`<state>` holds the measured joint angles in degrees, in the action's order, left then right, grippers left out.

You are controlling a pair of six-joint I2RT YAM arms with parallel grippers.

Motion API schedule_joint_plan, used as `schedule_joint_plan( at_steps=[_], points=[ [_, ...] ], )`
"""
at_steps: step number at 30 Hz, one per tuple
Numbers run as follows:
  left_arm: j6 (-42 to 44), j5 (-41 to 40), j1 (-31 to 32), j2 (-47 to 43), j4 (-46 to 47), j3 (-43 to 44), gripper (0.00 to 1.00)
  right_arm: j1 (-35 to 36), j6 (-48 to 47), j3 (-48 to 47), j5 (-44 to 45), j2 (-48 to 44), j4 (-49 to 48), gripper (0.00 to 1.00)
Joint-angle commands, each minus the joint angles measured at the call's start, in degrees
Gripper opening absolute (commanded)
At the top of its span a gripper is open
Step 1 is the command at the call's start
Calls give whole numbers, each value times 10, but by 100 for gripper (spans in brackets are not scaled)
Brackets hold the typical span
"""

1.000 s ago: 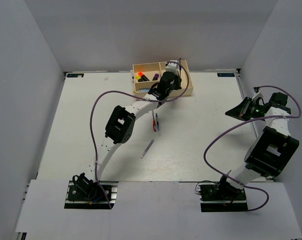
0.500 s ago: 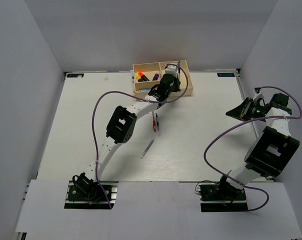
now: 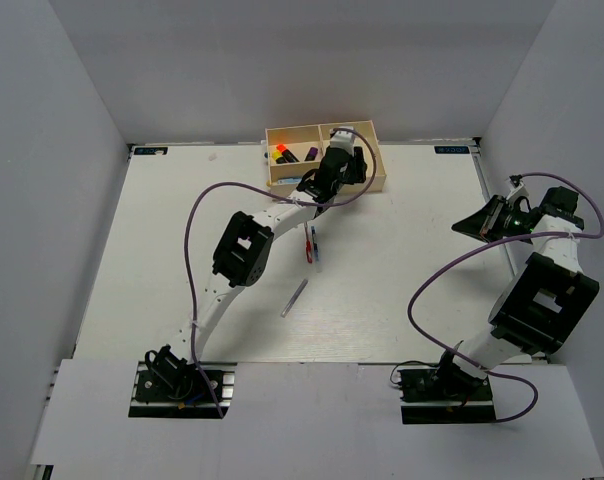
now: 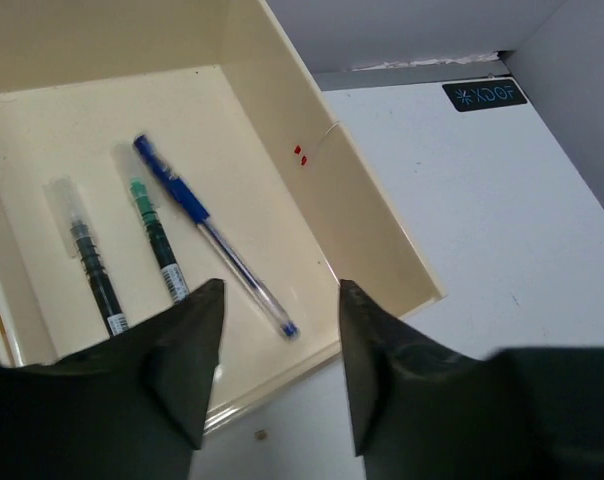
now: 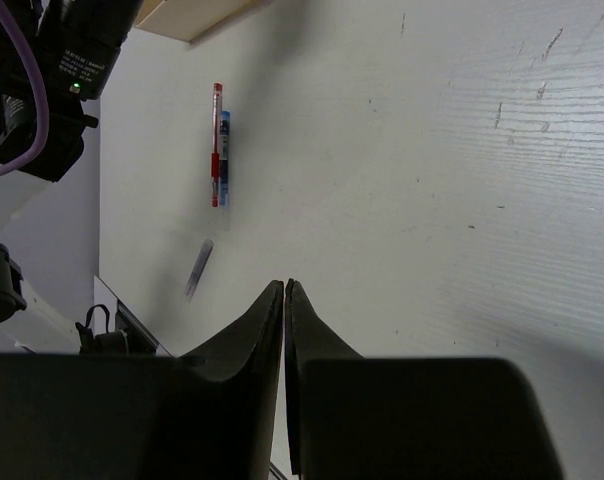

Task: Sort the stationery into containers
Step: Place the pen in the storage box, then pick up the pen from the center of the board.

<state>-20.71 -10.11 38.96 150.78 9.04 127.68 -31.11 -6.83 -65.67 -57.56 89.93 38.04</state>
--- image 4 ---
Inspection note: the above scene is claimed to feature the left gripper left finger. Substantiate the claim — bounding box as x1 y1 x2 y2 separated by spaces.
0 279 225 479

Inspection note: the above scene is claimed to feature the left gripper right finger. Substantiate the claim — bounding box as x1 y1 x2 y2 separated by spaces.
339 280 604 479

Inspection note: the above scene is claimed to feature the blue grip pen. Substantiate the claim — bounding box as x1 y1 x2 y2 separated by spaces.
133 135 299 340

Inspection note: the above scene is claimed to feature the green clear pen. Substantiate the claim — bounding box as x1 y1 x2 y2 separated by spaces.
112 143 190 303

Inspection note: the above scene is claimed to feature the black clear pen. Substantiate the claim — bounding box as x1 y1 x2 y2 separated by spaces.
44 177 129 337

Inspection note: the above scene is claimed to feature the wooden compartment box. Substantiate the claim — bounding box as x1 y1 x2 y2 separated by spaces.
0 1 443 431

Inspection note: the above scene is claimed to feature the right table logo sticker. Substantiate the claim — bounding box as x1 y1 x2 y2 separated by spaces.
442 79 528 113

